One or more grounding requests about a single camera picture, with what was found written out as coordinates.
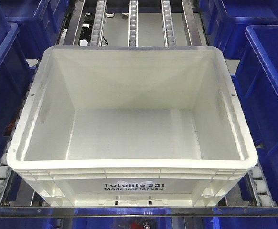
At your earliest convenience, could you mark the blue bin right front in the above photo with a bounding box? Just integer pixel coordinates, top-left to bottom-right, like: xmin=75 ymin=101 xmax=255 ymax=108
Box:
xmin=235 ymin=25 xmax=278 ymax=201

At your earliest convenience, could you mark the centre roller track rail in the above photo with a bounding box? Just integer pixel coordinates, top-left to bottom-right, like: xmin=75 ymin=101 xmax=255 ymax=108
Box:
xmin=128 ymin=0 xmax=139 ymax=47

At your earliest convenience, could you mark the right roller track rail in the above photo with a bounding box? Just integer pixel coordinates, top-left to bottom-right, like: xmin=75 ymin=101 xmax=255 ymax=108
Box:
xmin=160 ymin=0 xmax=176 ymax=47

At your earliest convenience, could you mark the side roller track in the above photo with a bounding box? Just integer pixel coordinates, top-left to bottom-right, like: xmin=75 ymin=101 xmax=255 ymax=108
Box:
xmin=0 ymin=136 xmax=12 ymax=206
xmin=247 ymin=161 xmax=277 ymax=207

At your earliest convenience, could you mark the white plastic tote bin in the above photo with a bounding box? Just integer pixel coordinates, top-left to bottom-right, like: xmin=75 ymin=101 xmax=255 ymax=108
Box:
xmin=7 ymin=46 xmax=257 ymax=207

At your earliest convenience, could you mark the roller track rail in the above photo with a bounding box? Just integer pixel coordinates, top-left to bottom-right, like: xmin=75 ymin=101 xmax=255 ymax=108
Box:
xmin=89 ymin=0 xmax=107 ymax=46
xmin=160 ymin=0 xmax=176 ymax=47
xmin=128 ymin=0 xmax=139 ymax=47

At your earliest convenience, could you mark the blue bin left rear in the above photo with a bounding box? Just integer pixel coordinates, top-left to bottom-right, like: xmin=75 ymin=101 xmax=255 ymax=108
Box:
xmin=0 ymin=0 xmax=69 ymax=59

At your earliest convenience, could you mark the blue bin lower shelf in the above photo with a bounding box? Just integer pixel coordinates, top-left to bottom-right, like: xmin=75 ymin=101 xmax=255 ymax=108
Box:
xmin=72 ymin=208 xmax=172 ymax=229

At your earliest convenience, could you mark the left roller track rail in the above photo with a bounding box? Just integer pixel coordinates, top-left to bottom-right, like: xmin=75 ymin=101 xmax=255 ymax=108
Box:
xmin=89 ymin=0 xmax=107 ymax=46

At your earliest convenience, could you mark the blue bin left front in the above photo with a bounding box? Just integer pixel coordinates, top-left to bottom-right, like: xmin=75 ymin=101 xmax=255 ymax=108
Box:
xmin=0 ymin=23 xmax=32 ymax=158

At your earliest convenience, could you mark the front steel shelf bar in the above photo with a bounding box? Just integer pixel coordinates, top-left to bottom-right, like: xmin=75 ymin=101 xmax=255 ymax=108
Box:
xmin=0 ymin=206 xmax=278 ymax=218

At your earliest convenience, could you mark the blue bin right rear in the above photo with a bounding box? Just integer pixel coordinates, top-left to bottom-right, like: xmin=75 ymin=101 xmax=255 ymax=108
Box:
xmin=198 ymin=0 xmax=278 ymax=60

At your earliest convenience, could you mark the side roller track right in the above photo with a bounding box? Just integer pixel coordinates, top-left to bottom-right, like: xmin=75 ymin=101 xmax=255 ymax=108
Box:
xmin=247 ymin=161 xmax=277 ymax=207

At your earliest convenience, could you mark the blue bin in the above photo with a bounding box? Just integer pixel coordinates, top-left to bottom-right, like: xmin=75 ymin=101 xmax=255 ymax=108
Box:
xmin=0 ymin=0 xmax=69 ymax=59
xmin=235 ymin=25 xmax=278 ymax=201
xmin=0 ymin=23 xmax=32 ymax=158
xmin=198 ymin=0 xmax=278 ymax=60

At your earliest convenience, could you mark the side roller track left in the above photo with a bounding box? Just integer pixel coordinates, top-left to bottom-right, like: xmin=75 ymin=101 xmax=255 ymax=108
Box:
xmin=0 ymin=136 xmax=12 ymax=206

